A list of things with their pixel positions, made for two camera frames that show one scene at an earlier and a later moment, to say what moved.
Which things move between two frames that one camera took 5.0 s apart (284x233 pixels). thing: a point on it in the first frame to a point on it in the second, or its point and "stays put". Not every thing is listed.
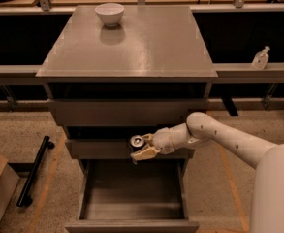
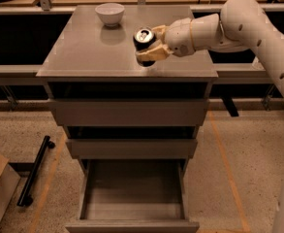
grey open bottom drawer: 120,196 stays put
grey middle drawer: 94,149 stays put
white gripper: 162,140 to 178,36
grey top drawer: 125,112 stays put
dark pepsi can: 137,141 to 143,36
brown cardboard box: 2,183 stays put
